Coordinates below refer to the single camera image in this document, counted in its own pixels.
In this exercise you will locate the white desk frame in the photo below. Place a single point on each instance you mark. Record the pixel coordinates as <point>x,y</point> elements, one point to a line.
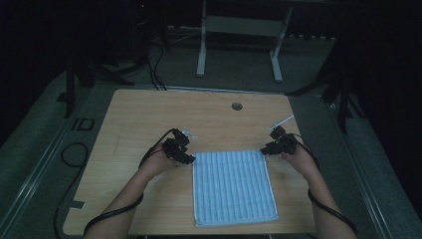
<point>239,28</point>

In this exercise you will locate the black metal stand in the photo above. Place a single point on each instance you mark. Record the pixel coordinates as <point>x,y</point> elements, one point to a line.
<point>83,69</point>
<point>338,83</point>

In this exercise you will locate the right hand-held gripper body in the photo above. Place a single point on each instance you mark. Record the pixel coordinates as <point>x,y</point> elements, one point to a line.
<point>284,142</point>

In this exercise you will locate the person's left hand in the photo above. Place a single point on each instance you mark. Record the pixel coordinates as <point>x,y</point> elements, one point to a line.
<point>158,163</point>

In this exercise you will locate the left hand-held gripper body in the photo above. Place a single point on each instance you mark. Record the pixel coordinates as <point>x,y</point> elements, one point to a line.
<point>174,146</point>

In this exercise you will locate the person's right hand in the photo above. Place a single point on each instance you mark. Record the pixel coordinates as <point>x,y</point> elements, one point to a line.
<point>300,161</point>

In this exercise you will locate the blue striped towel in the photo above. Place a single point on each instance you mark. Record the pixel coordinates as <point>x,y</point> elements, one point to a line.
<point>232,187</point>

